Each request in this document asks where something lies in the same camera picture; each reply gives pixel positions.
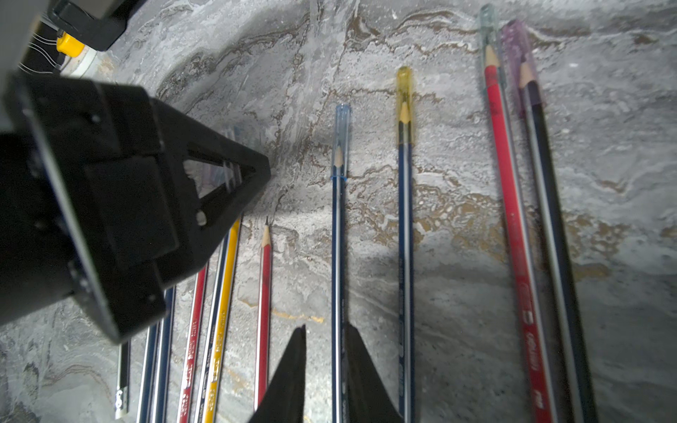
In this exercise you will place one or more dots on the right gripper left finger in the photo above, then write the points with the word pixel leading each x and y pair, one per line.
pixel 284 399

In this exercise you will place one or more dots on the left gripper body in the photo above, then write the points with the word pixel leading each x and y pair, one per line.
pixel 84 209

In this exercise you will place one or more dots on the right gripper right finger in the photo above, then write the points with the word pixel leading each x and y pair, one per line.
pixel 368 400

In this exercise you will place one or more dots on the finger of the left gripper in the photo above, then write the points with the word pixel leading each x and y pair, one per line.
pixel 201 223

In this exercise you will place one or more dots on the dark blue pencil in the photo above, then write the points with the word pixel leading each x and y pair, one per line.
pixel 212 322

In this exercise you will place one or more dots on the red pencil pink cap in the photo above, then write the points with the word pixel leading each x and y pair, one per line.
pixel 188 375

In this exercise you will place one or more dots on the blue pencil blue cap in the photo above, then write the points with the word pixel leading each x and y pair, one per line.
pixel 340 408

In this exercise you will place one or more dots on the dark grey pencil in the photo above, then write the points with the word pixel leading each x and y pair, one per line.
pixel 122 395

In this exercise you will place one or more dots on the clear blue cap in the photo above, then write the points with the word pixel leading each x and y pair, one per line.
pixel 342 136

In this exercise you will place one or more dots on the red pencil pair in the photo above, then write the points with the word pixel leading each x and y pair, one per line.
pixel 558 366

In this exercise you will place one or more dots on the dark pencil yellow cap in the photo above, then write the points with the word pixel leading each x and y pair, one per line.
pixel 406 283

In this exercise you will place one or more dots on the clear yellow cap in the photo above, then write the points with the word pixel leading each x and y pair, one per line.
pixel 405 114

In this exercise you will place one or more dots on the yellow tape measure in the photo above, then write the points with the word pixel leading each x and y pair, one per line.
pixel 79 57

